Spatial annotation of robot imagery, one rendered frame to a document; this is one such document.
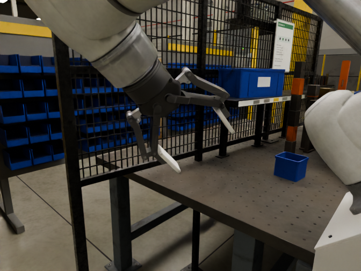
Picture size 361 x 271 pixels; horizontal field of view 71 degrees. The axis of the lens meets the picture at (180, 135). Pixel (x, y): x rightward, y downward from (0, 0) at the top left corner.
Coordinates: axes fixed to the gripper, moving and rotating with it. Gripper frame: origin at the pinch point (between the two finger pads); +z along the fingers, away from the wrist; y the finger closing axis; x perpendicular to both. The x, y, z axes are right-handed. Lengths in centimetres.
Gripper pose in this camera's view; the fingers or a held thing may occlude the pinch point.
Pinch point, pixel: (201, 145)
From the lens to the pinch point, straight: 51.7
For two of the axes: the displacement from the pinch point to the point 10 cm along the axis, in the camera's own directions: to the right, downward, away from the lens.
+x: 2.7, 5.3, -8.1
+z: 5.4, 6.1, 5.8
